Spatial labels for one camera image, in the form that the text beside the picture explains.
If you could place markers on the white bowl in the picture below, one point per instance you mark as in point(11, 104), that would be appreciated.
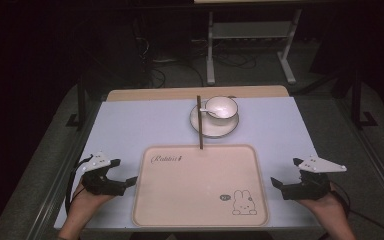
point(225, 106)

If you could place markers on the dark brown chopsticks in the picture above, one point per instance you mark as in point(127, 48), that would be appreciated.
point(200, 126)

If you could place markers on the person's left hand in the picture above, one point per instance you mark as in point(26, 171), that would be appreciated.
point(91, 200)

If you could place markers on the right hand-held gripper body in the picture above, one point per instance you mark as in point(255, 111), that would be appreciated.
point(308, 188)

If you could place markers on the white table mat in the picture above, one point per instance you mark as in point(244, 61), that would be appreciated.
point(130, 126)

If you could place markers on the black metal stand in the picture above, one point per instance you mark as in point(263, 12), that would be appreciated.
point(80, 110)
point(358, 106)

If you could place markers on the white plate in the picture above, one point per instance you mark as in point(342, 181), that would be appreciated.
point(213, 128)

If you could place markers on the beige tray with rabbit print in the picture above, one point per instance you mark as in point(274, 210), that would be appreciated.
point(193, 193)

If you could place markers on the person's right hand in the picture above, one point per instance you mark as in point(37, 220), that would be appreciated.
point(323, 206)

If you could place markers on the white metal stand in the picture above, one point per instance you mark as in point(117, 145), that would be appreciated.
point(253, 30)

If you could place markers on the white spoon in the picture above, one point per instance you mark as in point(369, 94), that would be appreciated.
point(210, 112)

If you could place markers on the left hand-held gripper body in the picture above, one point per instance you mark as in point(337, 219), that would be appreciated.
point(101, 186)

